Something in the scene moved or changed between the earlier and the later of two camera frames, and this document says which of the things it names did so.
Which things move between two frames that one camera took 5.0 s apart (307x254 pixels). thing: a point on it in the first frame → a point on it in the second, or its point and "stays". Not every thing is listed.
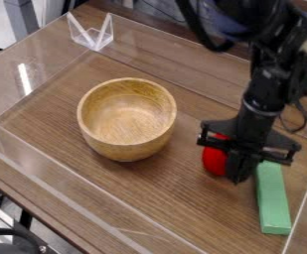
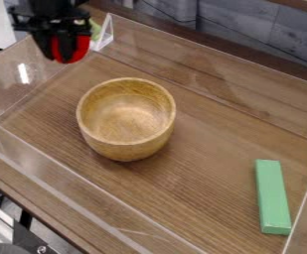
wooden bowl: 126,116 stays
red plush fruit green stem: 214,156 → 82,42
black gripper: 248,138 → 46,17
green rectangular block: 273,216 stays
